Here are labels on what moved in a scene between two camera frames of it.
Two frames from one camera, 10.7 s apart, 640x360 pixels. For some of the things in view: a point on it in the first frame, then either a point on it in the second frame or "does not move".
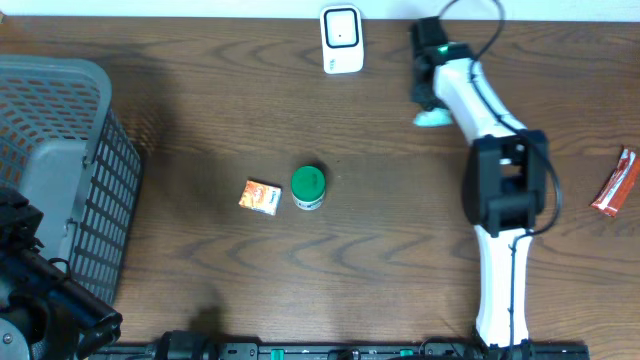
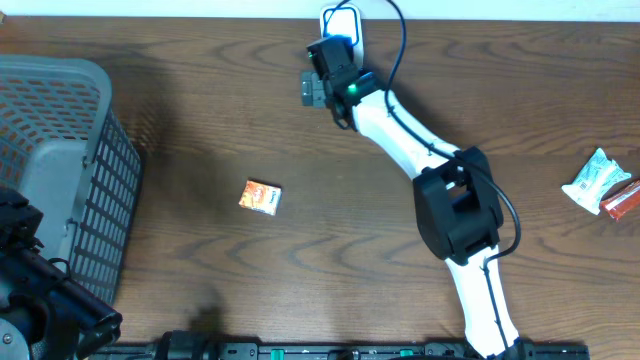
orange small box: [260, 197] does not move
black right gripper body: [423, 92] -> [328, 91]
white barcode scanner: [341, 33] does not move
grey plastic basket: [63, 144] does not move
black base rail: [341, 351] does not move
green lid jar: [308, 187] -> [312, 90]
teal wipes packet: [439, 117] -> [596, 176]
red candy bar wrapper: [617, 187] -> [623, 202]
